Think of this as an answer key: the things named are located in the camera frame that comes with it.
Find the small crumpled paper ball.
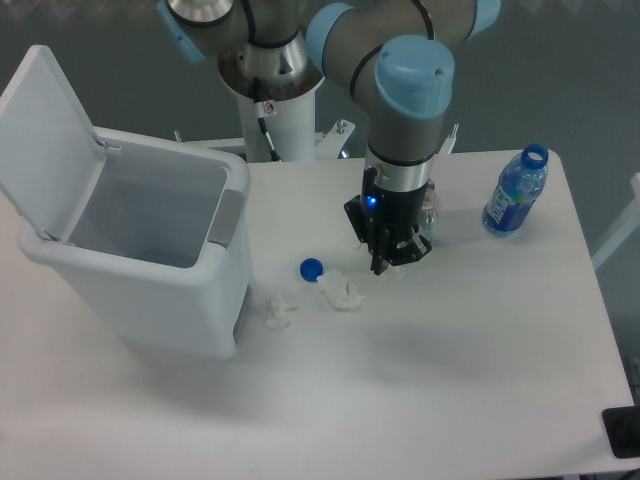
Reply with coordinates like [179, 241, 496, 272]
[264, 293, 298, 332]

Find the clear plastic bottle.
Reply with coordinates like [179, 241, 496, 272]
[419, 179, 437, 242]

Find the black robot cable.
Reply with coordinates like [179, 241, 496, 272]
[252, 79, 282, 162]

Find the white furniture at right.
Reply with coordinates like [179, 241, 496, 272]
[591, 173, 639, 271]

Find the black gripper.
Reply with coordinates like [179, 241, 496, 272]
[344, 167, 432, 276]

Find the black device at edge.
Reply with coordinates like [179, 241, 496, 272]
[602, 406, 639, 459]

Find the white trash bin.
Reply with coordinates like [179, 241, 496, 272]
[18, 128, 253, 359]

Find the white trash bin lid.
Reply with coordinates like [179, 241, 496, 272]
[1, 45, 122, 246]

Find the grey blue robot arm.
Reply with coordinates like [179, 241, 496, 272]
[157, 1, 501, 274]

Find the large crumpled paper ball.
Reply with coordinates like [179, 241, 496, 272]
[317, 269, 364, 312]

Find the blue bottle cap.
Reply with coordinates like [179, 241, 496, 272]
[299, 257, 324, 283]

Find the blue plastic drink bottle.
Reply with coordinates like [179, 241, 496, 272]
[482, 143, 549, 236]

